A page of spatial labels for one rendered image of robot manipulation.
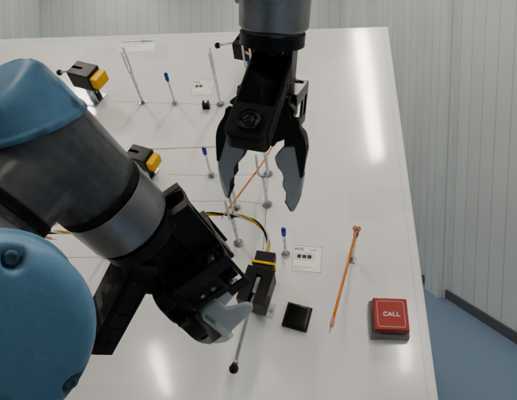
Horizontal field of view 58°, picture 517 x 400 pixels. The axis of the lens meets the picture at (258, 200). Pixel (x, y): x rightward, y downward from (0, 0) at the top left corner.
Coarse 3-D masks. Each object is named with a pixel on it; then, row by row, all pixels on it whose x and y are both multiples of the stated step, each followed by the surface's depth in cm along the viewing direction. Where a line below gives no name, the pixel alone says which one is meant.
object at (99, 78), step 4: (96, 72) 99; (100, 72) 99; (104, 72) 99; (92, 76) 99; (96, 76) 98; (100, 76) 99; (104, 76) 100; (92, 80) 98; (96, 80) 98; (100, 80) 99; (104, 80) 100; (92, 84) 99; (96, 84) 99; (100, 84) 99; (104, 84) 101; (96, 88) 100; (100, 88) 100
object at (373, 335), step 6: (372, 318) 70; (372, 324) 70; (372, 330) 69; (372, 336) 69; (378, 336) 69; (384, 336) 69; (390, 336) 69; (396, 336) 68; (402, 336) 68; (408, 336) 68
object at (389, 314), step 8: (376, 304) 70; (384, 304) 69; (392, 304) 69; (400, 304) 69; (376, 312) 69; (384, 312) 69; (392, 312) 69; (400, 312) 69; (376, 320) 68; (384, 320) 68; (392, 320) 68; (400, 320) 68; (408, 320) 68; (376, 328) 68; (384, 328) 67; (392, 328) 67; (400, 328) 67; (408, 328) 67
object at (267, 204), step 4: (256, 156) 74; (264, 156) 74; (256, 160) 75; (256, 164) 76; (268, 172) 78; (260, 176) 79; (264, 176) 79; (264, 180) 79; (264, 184) 80; (264, 188) 81; (264, 192) 82; (264, 196) 83; (264, 204) 85; (268, 204) 85
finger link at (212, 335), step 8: (176, 312) 44; (176, 320) 43; (184, 320) 43; (192, 320) 44; (200, 320) 45; (184, 328) 44; (192, 328) 44; (200, 328) 44; (208, 328) 47; (192, 336) 45; (200, 336) 45; (208, 336) 46; (216, 336) 48
